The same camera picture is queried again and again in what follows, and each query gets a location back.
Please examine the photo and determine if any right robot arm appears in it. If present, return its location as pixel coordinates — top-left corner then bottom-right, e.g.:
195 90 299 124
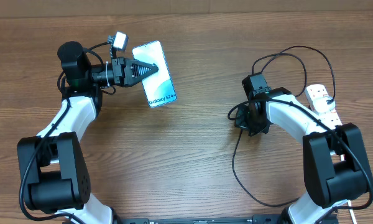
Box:
232 73 373 223

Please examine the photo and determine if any white power strip cord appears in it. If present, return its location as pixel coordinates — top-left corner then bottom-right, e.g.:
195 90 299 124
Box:
340 154 357 224

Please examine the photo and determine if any white charger plug adapter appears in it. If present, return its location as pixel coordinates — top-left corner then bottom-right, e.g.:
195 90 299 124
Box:
311 96 335 114

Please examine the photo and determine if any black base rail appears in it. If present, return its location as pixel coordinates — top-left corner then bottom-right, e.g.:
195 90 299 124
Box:
112 215 288 224

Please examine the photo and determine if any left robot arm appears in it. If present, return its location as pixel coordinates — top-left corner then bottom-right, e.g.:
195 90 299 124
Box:
17 32 159 223

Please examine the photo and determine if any blue screen Galaxy smartphone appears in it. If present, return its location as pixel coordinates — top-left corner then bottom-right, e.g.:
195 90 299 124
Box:
132 40 177 108

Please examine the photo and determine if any white power extension strip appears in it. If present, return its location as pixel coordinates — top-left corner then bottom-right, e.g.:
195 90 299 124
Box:
305 84 342 126

